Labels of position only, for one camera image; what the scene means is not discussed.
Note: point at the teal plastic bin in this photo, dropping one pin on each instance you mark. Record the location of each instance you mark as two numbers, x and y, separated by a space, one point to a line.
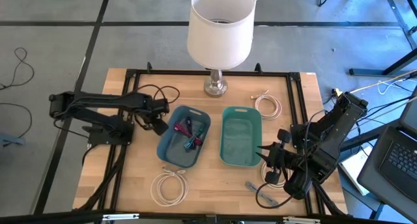
241 139

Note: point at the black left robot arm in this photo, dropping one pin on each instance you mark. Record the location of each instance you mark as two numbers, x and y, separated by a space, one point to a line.
107 100

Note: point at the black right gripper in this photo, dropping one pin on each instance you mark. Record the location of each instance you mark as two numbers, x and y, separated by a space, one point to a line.
281 157

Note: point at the black overhead rig beam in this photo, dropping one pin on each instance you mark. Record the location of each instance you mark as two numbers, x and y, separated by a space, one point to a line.
49 217

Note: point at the table lamp with white shade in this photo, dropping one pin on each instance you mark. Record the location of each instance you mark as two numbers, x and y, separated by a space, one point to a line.
218 32

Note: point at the blue plastic bin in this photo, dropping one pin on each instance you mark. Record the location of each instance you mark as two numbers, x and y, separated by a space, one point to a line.
172 152

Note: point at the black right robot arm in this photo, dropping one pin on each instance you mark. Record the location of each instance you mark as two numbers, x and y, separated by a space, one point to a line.
329 136

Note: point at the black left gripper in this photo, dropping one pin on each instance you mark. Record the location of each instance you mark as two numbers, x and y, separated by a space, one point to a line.
159 125

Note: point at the black laptop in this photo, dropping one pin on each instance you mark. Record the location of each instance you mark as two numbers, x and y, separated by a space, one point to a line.
391 165

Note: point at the black desk leg frame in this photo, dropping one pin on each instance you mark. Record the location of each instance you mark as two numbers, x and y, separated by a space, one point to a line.
399 64

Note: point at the white paper box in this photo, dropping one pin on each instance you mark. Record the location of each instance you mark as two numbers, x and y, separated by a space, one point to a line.
353 168

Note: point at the black aluminium table frame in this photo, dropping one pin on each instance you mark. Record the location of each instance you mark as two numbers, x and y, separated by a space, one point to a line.
211 73

